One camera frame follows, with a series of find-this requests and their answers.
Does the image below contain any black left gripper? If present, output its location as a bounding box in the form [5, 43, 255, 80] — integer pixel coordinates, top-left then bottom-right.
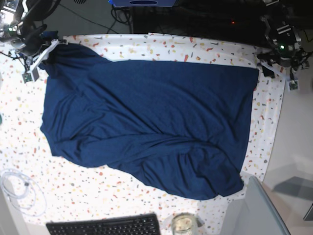
[257, 50, 306, 78]

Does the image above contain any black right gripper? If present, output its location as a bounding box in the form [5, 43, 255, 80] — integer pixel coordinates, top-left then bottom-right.
[14, 24, 47, 56]

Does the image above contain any navy blue t-shirt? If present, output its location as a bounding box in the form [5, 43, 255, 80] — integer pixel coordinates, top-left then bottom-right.
[40, 44, 259, 200]

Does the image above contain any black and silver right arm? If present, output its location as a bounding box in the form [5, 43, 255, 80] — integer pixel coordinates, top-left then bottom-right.
[0, 0, 53, 57]

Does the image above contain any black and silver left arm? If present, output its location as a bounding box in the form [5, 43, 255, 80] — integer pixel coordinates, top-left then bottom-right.
[257, 0, 310, 82]

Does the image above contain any grey monitor back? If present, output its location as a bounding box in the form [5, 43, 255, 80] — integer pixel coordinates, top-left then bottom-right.
[220, 176, 290, 235]

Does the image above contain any clear glass jar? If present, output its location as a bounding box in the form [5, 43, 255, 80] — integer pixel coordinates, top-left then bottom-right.
[171, 213, 198, 235]

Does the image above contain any black computer keyboard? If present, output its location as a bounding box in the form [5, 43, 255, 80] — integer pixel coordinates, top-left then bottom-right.
[46, 213, 161, 235]

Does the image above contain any coiled white cable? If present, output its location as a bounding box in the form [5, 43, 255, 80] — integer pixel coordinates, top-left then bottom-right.
[0, 168, 47, 217]

